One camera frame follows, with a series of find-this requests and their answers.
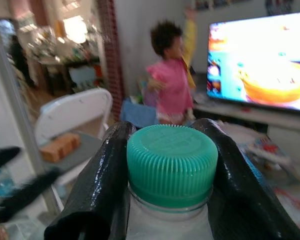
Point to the white television stand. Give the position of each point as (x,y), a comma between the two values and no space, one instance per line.
(240,115)

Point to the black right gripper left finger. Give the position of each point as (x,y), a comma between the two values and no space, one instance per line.
(95,190)

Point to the child in pink dress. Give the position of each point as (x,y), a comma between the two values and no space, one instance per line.
(173,87)

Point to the blue fabric bag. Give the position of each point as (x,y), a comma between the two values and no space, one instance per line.
(137,112)

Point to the grey white fridge door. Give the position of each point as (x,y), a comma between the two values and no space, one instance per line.
(5,120)

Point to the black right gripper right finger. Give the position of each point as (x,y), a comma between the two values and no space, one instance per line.
(240,190)

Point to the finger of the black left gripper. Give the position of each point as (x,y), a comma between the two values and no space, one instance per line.
(27,192)
(3,156)

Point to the orange clay brick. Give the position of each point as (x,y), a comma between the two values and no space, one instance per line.
(60,147)

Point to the light blue child chair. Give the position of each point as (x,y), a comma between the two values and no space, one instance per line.
(82,75)

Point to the white folding chair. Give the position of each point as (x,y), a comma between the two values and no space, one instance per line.
(72,110)

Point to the yellow cloth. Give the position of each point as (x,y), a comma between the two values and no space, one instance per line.
(190,50)

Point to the colourful picture book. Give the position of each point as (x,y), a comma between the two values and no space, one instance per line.
(267,152)

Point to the dark wooden table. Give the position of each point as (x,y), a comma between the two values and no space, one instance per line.
(55,67)

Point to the clear bottle with teal cap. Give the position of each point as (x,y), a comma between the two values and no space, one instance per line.
(172,160)

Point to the flat screen television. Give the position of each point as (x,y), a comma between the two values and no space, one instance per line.
(260,62)

